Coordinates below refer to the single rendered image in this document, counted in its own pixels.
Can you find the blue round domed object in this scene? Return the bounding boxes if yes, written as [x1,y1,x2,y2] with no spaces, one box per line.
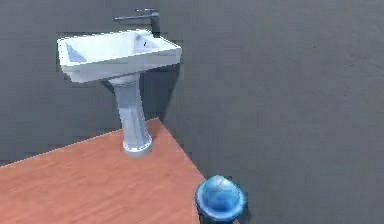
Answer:
[194,175,247,222]

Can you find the dark grey sink faucet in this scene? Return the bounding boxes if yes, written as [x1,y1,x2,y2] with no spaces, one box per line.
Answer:
[113,8,161,35]

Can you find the white pedestal sink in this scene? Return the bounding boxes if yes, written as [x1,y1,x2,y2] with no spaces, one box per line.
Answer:
[56,29,183,158]

